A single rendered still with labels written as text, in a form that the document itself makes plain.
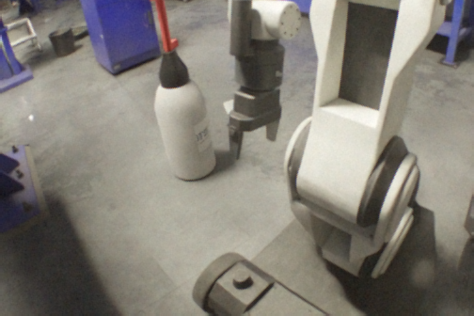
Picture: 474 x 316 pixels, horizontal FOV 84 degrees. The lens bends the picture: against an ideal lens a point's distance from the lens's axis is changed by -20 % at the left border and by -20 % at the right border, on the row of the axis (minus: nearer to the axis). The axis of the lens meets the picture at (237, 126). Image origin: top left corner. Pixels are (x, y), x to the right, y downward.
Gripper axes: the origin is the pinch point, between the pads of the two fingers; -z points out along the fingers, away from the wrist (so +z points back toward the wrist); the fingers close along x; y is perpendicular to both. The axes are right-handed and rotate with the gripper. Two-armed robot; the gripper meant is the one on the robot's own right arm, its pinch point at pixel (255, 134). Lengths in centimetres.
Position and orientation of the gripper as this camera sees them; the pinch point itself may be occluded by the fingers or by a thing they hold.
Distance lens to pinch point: 64.5
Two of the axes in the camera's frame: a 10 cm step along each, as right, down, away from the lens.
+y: 7.2, 3.2, -6.2
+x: -7.0, 2.8, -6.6
